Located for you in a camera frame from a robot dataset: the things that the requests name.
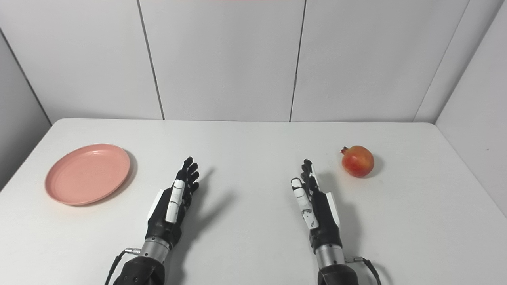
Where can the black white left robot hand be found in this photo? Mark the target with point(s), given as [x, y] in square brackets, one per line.
[164, 221]

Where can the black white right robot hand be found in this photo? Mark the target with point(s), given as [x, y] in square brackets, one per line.
[326, 221]

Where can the red yellow pomegranate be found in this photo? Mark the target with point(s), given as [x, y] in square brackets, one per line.
[358, 161]

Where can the pink round plate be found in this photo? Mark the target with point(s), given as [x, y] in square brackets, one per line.
[87, 174]

